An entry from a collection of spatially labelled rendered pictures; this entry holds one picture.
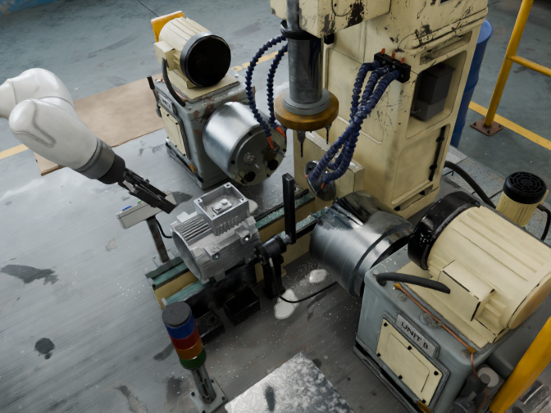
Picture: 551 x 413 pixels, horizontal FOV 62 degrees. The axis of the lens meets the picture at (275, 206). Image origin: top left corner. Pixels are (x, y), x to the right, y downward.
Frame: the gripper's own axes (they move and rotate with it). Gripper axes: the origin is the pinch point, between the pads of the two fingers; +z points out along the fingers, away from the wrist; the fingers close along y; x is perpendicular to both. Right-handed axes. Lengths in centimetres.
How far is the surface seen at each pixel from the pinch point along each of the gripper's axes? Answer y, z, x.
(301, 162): 4, 40, -36
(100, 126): 216, 104, 28
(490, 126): 46, 230, -163
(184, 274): -3.0, 25.0, 15.3
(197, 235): -9.0, 10.7, 1.1
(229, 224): -11.2, 14.8, -6.9
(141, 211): 12.5, 9.0, 9.0
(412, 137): -24, 35, -61
